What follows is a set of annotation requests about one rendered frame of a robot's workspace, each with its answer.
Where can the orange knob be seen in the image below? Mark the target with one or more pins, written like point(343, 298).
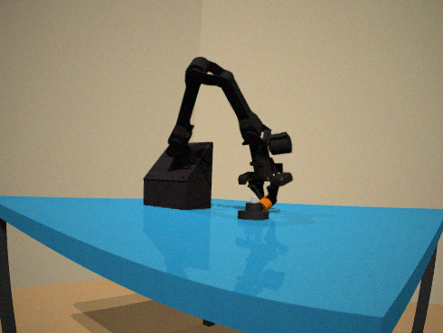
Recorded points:
point(266, 202)

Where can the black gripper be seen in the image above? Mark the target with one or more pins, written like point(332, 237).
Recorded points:
point(262, 171)

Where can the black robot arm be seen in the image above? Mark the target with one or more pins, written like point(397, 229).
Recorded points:
point(250, 124)

